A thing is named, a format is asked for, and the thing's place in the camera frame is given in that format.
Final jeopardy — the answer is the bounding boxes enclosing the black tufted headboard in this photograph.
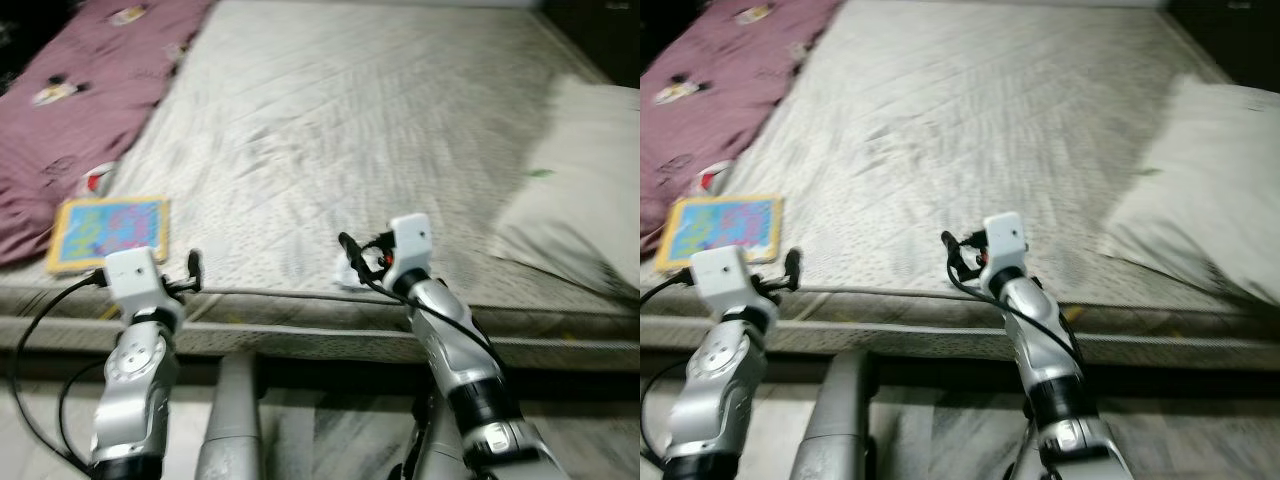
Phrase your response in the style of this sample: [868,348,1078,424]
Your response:
[540,0,641,86]
[1165,0,1280,91]

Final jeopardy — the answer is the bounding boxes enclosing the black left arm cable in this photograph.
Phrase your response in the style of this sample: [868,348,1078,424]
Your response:
[643,363,693,467]
[640,272,696,303]
[57,358,116,463]
[8,272,109,473]

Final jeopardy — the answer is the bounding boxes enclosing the purple cartoon print blanket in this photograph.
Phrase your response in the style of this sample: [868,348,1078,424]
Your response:
[0,0,216,269]
[640,0,846,261]

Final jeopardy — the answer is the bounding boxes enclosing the yellow bordered blue book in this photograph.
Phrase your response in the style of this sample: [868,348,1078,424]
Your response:
[45,195,171,276]
[655,193,784,273]

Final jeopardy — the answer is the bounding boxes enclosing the grey robot leg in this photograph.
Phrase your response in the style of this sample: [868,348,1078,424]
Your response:
[193,350,268,480]
[403,395,473,480]
[1008,420,1051,480]
[798,350,883,480]

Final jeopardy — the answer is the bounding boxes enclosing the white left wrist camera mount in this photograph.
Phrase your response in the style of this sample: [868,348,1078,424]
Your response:
[102,247,171,321]
[689,246,758,318]

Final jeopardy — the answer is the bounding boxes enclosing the grey robot right leg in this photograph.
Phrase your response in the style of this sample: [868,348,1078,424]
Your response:
[403,395,473,480]
[1008,420,1051,480]

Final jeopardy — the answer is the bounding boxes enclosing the grey bed base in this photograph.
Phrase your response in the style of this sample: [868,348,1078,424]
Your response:
[0,312,641,376]
[640,312,1280,373]

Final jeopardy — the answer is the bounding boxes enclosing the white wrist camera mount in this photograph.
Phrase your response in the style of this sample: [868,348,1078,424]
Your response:
[981,211,1030,284]
[689,246,758,318]
[384,212,434,289]
[102,247,171,321]

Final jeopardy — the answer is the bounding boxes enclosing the grey robot left leg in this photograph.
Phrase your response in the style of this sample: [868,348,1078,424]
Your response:
[193,350,268,480]
[798,350,883,480]

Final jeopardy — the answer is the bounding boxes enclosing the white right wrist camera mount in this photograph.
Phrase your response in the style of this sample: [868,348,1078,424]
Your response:
[981,211,1030,284]
[384,212,434,289]

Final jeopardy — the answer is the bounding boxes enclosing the white pillow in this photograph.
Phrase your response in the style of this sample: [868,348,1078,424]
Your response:
[1100,75,1280,306]
[487,75,641,301]

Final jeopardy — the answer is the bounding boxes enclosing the white quilted mattress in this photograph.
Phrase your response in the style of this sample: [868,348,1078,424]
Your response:
[640,0,1280,326]
[0,0,641,326]

